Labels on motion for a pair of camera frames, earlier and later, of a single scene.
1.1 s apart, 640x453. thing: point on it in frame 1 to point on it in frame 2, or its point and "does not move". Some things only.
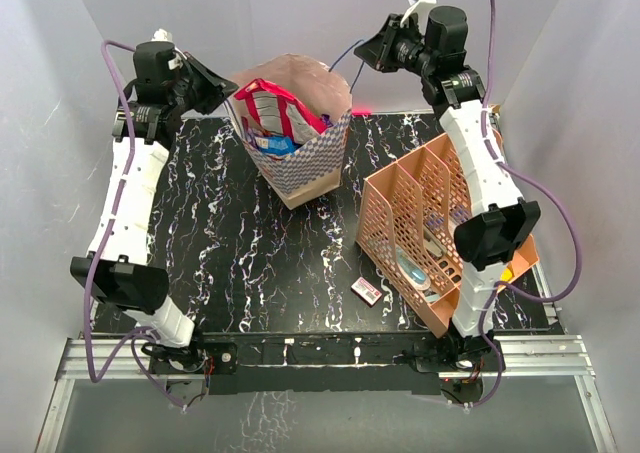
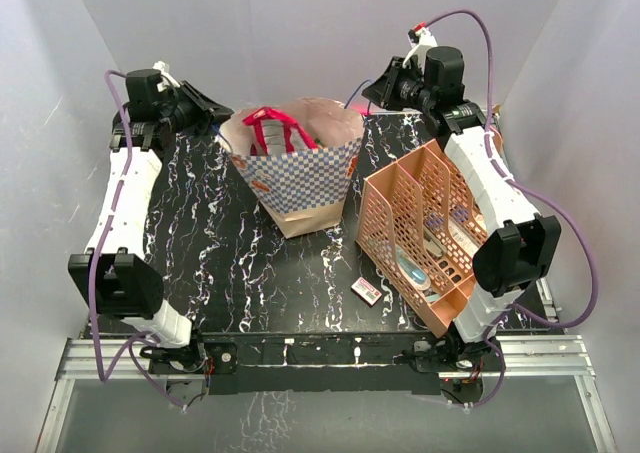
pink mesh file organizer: (411, 214) does not move
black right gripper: (380, 50) to (384, 90)
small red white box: (366, 291) does not move
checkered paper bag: (298, 179) to (303, 189)
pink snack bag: (279, 113) to (278, 134)
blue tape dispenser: (411, 271) does not move
